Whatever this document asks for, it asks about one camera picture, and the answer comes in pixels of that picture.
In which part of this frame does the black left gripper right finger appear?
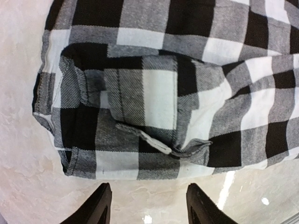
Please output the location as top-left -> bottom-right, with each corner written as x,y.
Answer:
186,183 -> 237,224

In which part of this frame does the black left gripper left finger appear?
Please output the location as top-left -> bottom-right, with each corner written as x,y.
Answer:
61,183 -> 112,224

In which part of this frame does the black white checkered shirt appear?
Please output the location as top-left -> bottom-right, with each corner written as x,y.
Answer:
32,0 -> 299,180

